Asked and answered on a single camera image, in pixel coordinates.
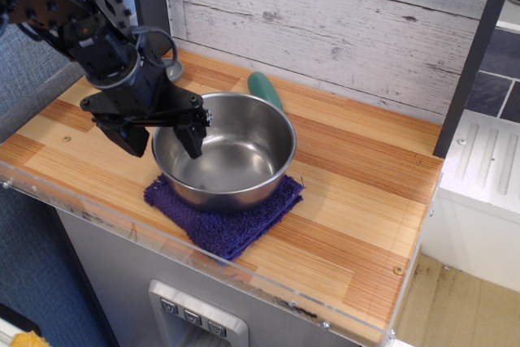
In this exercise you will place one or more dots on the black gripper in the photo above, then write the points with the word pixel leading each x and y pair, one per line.
pixel 148 98

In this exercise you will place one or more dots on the stainless steel bowl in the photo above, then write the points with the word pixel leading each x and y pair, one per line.
pixel 246 152

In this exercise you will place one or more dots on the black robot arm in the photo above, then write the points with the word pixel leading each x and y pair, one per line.
pixel 122 63

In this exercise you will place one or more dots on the clear acrylic counter edge guard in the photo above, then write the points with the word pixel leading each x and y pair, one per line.
pixel 121 255

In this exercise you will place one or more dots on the yellow object at corner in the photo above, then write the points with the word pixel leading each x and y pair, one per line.
pixel 28 339

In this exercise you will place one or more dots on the white drainboard counter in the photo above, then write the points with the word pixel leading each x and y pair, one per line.
pixel 474 220

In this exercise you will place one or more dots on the green oblong toy vegetable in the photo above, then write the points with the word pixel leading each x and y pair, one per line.
pixel 262 87

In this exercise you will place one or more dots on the purple folded towel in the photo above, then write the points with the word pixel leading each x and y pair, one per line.
pixel 225 235

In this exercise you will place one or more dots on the silver dispenser panel with buttons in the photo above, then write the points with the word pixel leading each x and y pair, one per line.
pixel 185 320

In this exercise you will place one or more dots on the blue handled grey scoop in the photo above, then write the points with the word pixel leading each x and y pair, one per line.
pixel 174 69

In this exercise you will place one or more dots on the dark grey right post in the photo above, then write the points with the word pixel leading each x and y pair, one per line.
pixel 482 37

